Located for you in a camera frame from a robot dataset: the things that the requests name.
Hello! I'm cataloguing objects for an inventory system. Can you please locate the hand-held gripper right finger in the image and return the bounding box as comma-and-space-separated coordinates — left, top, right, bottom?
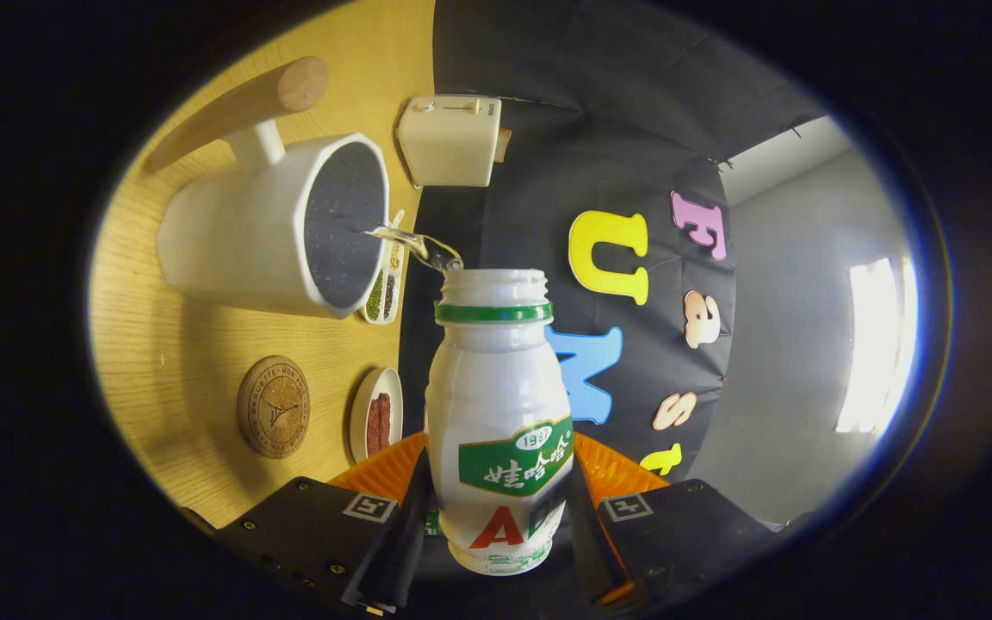
567, 431, 781, 617

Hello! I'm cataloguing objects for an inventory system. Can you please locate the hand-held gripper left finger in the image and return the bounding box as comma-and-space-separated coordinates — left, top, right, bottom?
216, 431, 437, 617

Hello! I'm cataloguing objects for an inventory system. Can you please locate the white juice bottle green label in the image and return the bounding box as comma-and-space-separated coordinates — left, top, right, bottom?
425, 268, 576, 577

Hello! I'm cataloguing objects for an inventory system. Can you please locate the round cork coaster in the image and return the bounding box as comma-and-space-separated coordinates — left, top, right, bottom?
236, 356, 311, 459

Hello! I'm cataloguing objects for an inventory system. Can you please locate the clear juice stream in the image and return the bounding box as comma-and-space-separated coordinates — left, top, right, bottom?
364, 226, 464, 275

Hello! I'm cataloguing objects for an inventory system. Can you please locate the white cup with wooden handle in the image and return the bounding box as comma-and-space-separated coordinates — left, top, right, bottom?
147, 56, 391, 320

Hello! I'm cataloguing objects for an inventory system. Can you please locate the white round plate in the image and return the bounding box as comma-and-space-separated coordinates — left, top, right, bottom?
349, 367, 404, 466

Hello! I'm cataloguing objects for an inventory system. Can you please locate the white divided bean dish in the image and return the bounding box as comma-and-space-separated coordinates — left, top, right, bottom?
360, 209, 406, 326

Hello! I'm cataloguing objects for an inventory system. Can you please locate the wooden table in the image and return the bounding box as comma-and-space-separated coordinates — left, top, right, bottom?
87, 0, 437, 528

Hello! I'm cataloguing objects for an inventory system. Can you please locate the ceiling light panel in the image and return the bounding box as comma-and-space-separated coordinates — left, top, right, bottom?
834, 257, 919, 434

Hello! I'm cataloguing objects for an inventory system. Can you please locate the cream toaster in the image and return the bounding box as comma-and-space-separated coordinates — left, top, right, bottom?
396, 95, 503, 189

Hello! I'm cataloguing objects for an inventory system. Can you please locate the black backdrop cloth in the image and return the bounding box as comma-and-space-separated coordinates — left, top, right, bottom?
399, 0, 833, 483

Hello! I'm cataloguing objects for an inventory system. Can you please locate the thin toaster cable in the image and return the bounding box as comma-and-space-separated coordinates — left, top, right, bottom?
500, 96, 585, 112

